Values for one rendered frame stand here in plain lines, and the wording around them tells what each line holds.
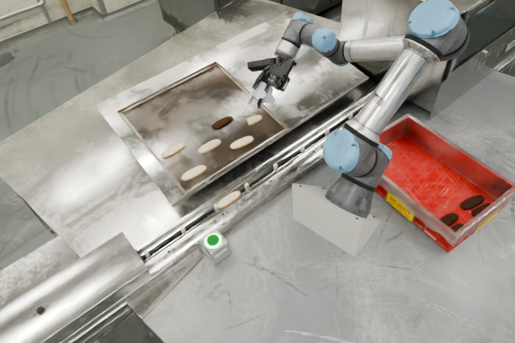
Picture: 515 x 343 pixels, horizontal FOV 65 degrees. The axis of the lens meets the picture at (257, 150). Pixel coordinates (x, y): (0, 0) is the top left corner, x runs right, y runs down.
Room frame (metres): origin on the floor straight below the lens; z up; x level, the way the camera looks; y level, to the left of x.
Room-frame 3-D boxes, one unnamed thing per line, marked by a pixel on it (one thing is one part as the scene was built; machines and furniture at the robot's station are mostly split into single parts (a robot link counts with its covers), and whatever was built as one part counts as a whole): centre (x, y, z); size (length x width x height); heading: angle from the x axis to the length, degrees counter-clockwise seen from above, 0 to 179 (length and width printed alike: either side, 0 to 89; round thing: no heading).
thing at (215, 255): (0.71, 0.18, 0.84); 0.08 x 0.08 x 0.11; 34
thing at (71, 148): (1.56, 0.18, 0.41); 1.80 x 1.16 x 0.82; 135
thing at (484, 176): (0.89, -0.59, 0.87); 0.49 x 0.34 x 0.10; 29
